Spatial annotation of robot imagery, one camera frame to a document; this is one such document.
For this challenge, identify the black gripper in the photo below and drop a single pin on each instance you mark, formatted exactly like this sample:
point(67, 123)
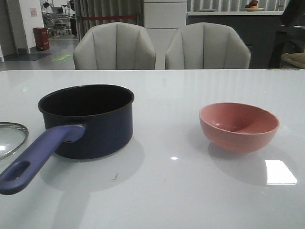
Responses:
point(294, 10)

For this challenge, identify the olive sofa cushion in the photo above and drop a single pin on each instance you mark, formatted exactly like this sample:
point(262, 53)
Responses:
point(294, 60)

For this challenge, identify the pink plastic bowl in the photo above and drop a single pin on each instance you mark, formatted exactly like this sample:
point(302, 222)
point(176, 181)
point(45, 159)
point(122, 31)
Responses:
point(237, 127)

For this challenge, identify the left grey upholstered chair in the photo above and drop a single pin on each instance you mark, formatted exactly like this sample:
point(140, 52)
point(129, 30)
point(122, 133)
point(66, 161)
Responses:
point(115, 46)

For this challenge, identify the dark blue saucepan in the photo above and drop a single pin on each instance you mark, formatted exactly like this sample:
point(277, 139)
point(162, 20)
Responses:
point(81, 122)

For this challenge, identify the right grey upholstered chair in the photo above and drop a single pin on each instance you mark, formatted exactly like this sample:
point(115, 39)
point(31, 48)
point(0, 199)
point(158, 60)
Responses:
point(207, 46)

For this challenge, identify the dark grey counter cabinet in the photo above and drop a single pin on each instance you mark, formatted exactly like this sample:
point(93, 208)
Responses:
point(257, 30)

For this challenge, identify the white refrigerator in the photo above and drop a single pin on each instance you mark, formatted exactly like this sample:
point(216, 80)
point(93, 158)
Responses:
point(165, 14)

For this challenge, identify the fruit plate on counter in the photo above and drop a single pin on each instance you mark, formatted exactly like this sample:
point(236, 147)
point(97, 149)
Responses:
point(253, 6)

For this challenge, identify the grey upholstered chair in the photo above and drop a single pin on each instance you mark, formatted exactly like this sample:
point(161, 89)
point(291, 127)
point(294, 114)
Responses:
point(207, 46)
point(115, 46)

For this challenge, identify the grey curtain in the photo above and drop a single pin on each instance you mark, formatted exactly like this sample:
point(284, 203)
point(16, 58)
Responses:
point(90, 13)

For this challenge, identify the red bin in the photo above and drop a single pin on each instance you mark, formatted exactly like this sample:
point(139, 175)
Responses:
point(41, 38)

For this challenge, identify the glass lid blue knob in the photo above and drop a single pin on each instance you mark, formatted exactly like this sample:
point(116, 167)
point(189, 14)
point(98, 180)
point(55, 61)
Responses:
point(12, 137)

